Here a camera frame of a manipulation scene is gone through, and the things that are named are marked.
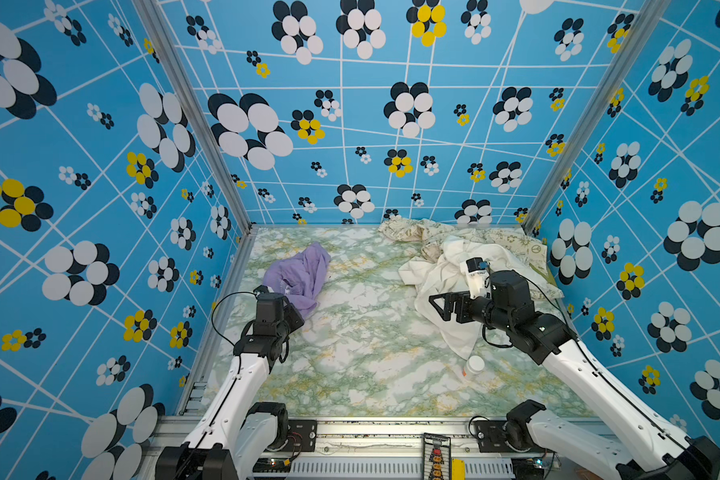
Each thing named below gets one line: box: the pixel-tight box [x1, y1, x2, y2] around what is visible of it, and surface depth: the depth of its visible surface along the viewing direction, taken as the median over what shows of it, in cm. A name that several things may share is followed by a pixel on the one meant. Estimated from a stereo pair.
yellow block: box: [451, 458, 467, 480], surface depth 70 cm
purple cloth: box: [263, 241, 331, 315], surface depth 99 cm
